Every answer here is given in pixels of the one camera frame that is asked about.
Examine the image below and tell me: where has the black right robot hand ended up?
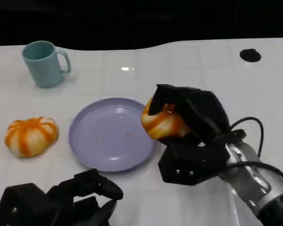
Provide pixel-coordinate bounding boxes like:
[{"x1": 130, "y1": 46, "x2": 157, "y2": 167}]
[{"x1": 148, "y1": 83, "x2": 231, "y2": 148}]

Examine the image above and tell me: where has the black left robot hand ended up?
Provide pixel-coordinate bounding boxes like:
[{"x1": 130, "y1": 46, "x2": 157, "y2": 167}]
[{"x1": 47, "y1": 168, "x2": 124, "y2": 226}]

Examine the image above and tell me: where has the twisted orange toy bread roll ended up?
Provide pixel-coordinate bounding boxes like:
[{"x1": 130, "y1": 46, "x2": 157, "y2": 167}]
[{"x1": 141, "y1": 97, "x2": 192, "y2": 140}]

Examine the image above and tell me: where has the lilac plate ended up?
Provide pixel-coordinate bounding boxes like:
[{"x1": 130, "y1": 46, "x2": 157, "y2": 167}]
[{"x1": 69, "y1": 97, "x2": 158, "y2": 173}]

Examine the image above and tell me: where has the black table grommet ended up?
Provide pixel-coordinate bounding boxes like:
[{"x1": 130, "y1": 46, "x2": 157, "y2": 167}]
[{"x1": 239, "y1": 48, "x2": 262, "y2": 63}]

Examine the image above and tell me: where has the round orange toy bread roll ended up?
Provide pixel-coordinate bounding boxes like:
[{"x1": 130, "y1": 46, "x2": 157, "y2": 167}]
[{"x1": 4, "y1": 116, "x2": 60, "y2": 158}]

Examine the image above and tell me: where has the pale green mug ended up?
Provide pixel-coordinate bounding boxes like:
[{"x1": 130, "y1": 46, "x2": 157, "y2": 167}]
[{"x1": 22, "y1": 40, "x2": 72, "y2": 89}]

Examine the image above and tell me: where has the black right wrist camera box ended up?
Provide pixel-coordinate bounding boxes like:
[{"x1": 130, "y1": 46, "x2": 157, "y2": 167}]
[{"x1": 157, "y1": 142, "x2": 228, "y2": 187}]

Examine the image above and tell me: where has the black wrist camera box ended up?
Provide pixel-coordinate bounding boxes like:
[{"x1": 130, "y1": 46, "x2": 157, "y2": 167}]
[
  {"x1": 0, "y1": 183, "x2": 50, "y2": 226},
  {"x1": 157, "y1": 142, "x2": 228, "y2": 187}
]

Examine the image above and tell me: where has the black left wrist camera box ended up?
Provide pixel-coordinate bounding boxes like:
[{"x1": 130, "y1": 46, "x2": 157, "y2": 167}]
[{"x1": 0, "y1": 183, "x2": 50, "y2": 226}]

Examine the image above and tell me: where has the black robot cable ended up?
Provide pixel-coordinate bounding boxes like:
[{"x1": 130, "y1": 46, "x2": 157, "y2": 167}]
[
  {"x1": 225, "y1": 161, "x2": 283, "y2": 187},
  {"x1": 228, "y1": 116, "x2": 265, "y2": 157}
]

